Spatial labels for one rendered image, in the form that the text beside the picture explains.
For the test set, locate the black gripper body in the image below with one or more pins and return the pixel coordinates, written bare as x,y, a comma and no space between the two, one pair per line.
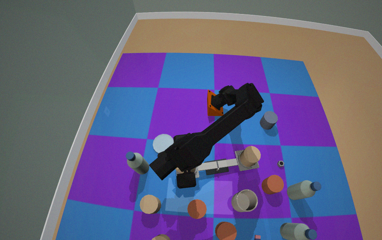
187,179

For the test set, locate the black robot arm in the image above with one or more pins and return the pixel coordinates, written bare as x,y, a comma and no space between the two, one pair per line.
190,151

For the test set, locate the grey round disc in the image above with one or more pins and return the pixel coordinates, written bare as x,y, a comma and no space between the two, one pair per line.
162,142

